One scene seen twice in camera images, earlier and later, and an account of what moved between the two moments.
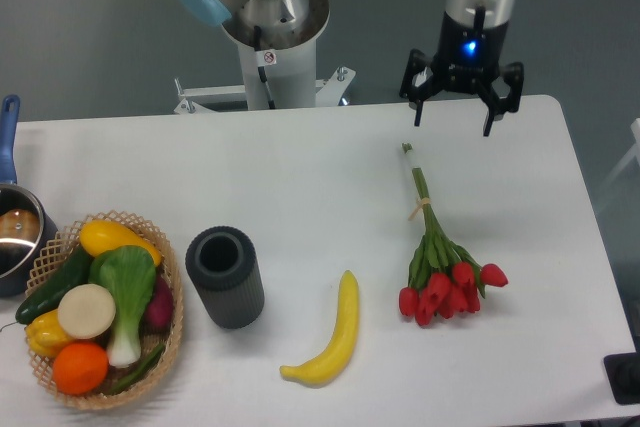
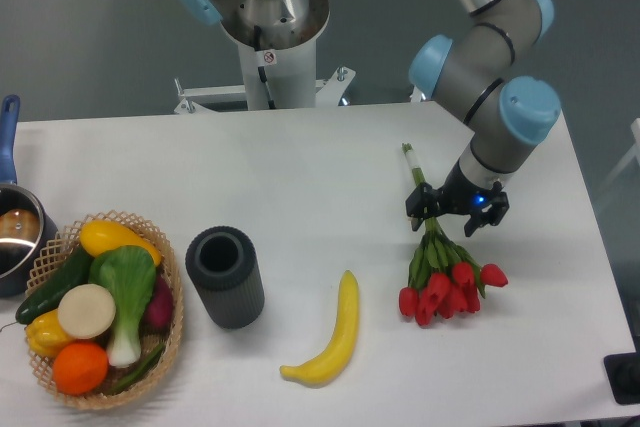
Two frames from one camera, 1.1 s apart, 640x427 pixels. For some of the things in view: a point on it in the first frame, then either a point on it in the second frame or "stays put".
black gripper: (469, 54) -> (459, 195)
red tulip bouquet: (444, 279) stays put
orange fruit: (80, 368) stays put
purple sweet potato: (159, 310) stays put
